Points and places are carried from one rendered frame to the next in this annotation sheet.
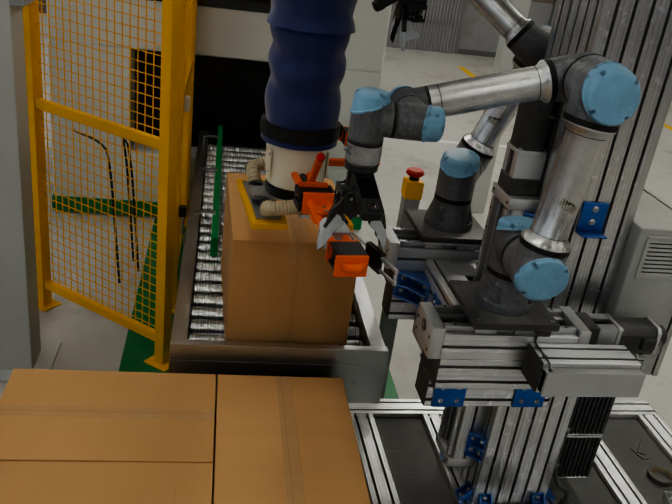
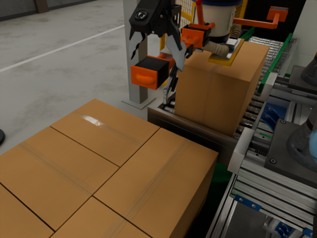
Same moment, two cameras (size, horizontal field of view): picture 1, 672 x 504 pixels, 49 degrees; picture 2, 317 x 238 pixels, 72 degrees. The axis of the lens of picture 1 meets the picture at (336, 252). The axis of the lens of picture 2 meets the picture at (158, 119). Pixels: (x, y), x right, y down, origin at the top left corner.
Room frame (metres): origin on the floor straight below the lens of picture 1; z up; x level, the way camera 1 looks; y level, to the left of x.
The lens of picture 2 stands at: (1.10, -0.40, 1.47)
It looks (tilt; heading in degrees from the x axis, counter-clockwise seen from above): 38 degrees down; 42
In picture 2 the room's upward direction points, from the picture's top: 2 degrees clockwise
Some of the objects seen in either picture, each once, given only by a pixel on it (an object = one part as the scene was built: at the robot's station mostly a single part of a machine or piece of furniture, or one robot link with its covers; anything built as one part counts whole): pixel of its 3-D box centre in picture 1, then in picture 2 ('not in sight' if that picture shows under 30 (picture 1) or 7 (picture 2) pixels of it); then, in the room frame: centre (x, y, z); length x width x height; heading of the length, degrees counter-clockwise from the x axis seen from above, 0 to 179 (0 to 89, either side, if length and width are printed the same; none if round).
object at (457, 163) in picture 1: (458, 173); not in sight; (2.18, -0.34, 1.20); 0.13 x 0.12 x 0.14; 162
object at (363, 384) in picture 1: (277, 380); (192, 140); (2.02, 0.13, 0.47); 0.70 x 0.03 x 0.15; 100
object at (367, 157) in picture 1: (361, 153); not in sight; (1.50, -0.03, 1.44); 0.08 x 0.08 x 0.05
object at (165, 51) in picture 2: (334, 234); (172, 56); (1.61, 0.01, 1.20); 0.07 x 0.07 x 0.04; 17
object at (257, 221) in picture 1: (260, 198); not in sight; (2.02, 0.24, 1.10); 0.34 x 0.10 x 0.05; 17
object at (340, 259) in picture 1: (346, 258); (151, 71); (1.48, -0.03, 1.20); 0.08 x 0.07 x 0.05; 17
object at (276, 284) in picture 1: (282, 257); (221, 81); (2.37, 0.18, 0.75); 0.60 x 0.40 x 0.40; 13
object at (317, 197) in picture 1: (314, 198); (195, 35); (1.81, 0.07, 1.20); 0.10 x 0.08 x 0.06; 107
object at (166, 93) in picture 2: (366, 246); (181, 68); (1.55, -0.07, 1.20); 0.31 x 0.03 x 0.05; 30
